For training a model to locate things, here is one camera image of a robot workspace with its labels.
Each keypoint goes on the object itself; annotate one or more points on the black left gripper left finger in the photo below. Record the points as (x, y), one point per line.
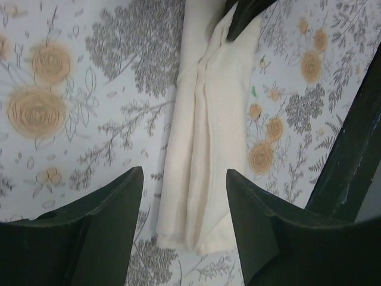
(87, 242)

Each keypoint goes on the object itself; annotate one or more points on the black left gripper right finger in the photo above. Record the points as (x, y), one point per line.
(282, 244)

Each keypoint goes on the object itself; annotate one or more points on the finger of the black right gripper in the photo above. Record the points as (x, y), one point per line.
(246, 11)

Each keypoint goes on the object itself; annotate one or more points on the white cloth napkin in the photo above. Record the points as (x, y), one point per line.
(208, 130)

